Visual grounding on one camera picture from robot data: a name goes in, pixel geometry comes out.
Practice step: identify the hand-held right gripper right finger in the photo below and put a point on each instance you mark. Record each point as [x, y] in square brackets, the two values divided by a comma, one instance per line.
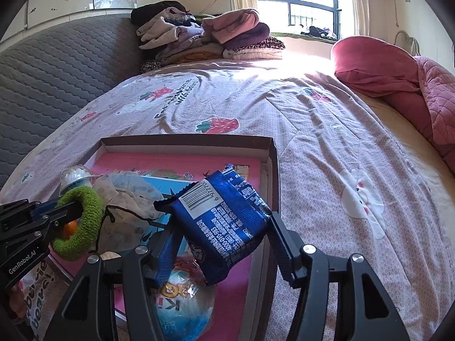
[280, 245]

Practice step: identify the sheer white scrunchie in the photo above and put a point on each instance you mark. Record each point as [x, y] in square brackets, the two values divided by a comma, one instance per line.
[121, 191]

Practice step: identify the pile of folded clothes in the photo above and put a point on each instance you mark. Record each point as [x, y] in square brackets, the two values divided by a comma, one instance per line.
[213, 35]

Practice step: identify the pink cardboard box tray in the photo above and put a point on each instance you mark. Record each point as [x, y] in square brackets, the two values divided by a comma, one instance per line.
[272, 184]

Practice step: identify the grey quilted headboard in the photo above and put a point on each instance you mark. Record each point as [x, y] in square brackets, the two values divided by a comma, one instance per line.
[53, 78]

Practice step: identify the pink quilt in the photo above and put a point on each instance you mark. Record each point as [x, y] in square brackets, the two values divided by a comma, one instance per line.
[439, 96]

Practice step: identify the white toy egg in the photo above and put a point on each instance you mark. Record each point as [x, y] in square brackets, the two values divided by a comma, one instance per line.
[74, 177]

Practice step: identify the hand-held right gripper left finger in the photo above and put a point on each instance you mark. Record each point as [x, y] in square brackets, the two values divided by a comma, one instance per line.
[164, 270]

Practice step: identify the blue snack packet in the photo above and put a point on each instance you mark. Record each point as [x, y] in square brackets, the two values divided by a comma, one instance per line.
[220, 220]

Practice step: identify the tangerine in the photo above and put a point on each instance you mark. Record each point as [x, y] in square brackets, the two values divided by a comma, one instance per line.
[71, 229]

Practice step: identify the person's left hand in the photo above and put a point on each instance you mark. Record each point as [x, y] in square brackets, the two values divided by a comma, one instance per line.
[16, 298]

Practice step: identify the strawberry print bed sheet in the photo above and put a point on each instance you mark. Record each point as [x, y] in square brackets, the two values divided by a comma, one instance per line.
[320, 149]

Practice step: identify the dark clothes on windowsill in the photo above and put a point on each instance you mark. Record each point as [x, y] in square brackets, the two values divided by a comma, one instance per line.
[320, 32]

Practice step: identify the red and blue toy egg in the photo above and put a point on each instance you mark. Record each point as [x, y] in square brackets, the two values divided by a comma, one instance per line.
[185, 309]

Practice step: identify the cream fitted sheet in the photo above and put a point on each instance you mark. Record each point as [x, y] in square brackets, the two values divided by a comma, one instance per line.
[408, 135]

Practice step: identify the green scrunchie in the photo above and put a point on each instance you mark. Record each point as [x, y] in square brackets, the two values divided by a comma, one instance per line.
[89, 216]

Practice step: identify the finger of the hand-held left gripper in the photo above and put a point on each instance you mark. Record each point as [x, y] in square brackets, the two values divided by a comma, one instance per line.
[42, 209]
[53, 223]

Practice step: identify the white handbag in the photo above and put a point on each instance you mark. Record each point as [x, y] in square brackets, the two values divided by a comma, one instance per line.
[408, 42]

